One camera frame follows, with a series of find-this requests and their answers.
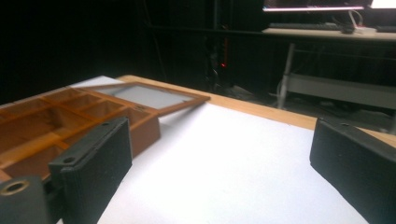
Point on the wooden compartment box with lid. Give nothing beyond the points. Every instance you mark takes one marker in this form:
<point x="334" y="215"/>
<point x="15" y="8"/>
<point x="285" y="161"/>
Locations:
<point x="62" y="124"/>

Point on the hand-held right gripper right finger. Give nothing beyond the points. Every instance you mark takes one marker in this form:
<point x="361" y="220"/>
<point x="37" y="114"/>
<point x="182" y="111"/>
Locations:
<point x="358" y="168"/>

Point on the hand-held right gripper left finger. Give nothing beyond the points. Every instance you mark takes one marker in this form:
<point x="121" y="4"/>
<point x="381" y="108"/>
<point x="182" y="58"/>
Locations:
<point x="93" y="168"/>

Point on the computer monitor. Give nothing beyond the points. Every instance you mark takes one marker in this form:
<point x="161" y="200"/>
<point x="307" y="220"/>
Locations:
<point x="314" y="5"/>

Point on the desk with metal legs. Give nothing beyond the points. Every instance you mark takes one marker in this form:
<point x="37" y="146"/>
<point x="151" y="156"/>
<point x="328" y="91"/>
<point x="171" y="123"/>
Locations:
<point x="336" y="62"/>

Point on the black metal stand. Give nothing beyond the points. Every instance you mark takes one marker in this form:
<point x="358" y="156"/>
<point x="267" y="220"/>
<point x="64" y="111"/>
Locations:
<point x="218" y="43"/>

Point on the white table mat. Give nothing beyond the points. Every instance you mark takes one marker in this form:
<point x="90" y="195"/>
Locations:
<point x="224" y="168"/>

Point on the black keyboard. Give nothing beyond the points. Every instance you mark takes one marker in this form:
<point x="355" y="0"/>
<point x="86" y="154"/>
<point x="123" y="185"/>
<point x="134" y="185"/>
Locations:
<point x="306" y="26"/>

